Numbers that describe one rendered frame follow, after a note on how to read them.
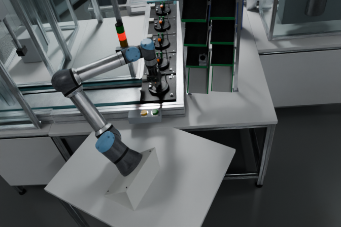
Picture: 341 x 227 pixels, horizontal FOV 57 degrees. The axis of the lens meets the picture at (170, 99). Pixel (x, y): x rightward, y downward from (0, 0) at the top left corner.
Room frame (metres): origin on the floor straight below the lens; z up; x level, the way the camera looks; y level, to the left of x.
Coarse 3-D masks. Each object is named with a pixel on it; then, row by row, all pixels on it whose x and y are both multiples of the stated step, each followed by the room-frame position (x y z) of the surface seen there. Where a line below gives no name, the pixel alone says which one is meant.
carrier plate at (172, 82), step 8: (168, 80) 1.62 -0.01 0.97; (176, 80) 1.62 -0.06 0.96; (144, 88) 1.58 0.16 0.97; (168, 88) 1.54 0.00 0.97; (176, 88) 1.54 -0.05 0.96; (144, 96) 1.50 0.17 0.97; (152, 96) 1.49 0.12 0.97; (160, 96) 1.48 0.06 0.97; (168, 96) 1.47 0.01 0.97; (176, 96) 1.46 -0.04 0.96
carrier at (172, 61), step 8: (160, 56) 1.88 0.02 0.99; (168, 56) 1.89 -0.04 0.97; (176, 56) 1.88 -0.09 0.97; (144, 64) 1.84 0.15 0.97; (160, 64) 1.77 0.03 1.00; (168, 64) 1.79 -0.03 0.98; (176, 64) 1.78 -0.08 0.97; (144, 72) 1.74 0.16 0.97; (168, 72) 1.70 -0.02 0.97; (176, 72) 1.70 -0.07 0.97
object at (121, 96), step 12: (84, 84) 1.75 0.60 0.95; (96, 84) 1.73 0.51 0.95; (108, 84) 1.71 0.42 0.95; (120, 84) 1.69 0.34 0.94; (132, 84) 1.68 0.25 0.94; (96, 96) 1.63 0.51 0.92; (108, 96) 1.61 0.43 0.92; (120, 96) 1.59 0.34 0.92; (132, 96) 1.58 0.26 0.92; (60, 108) 1.53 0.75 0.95
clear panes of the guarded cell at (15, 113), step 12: (12, 12) 2.66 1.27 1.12; (0, 24) 2.42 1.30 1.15; (12, 24) 2.57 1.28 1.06; (0, 36) 2.34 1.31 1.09; (0, 48) 2.26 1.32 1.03; (12, 48) 2.40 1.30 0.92; (0, 84) 1.48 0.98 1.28; (0, 96) 1.48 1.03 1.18; (12, 96) 1.47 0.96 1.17; (0, 108) 1.49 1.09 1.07; (12, 108) 1.48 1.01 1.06; (0, 120) 1.50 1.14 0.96; (12, 120) 1.49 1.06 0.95; (24, 120) 1.48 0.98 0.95
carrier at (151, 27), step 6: (150, 18) 2.43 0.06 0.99; (162, 18) 2.34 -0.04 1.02; (174, 18) 2.40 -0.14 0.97; (150, 24) 2.37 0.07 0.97; (156, 24) 2.32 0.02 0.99; (162, 24) 2.29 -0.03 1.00; (168, 24) 2.29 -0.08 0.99; (174, 24) 2.31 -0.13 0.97; (150, 30) 2.27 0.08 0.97; (156, 30) 2.26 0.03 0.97; (162, 30) 2.23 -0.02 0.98; (168, 30) 2.23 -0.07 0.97; (174, 30) 2.22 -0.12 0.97
